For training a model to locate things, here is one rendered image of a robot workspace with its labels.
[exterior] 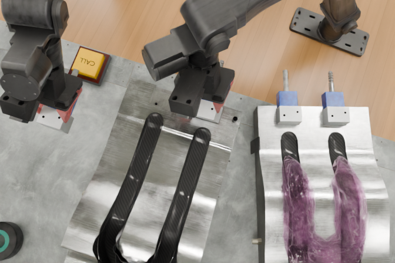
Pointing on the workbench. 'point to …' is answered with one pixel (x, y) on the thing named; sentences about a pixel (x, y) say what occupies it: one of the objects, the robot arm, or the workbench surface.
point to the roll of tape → (10, 239)
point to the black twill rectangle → (255, 145)
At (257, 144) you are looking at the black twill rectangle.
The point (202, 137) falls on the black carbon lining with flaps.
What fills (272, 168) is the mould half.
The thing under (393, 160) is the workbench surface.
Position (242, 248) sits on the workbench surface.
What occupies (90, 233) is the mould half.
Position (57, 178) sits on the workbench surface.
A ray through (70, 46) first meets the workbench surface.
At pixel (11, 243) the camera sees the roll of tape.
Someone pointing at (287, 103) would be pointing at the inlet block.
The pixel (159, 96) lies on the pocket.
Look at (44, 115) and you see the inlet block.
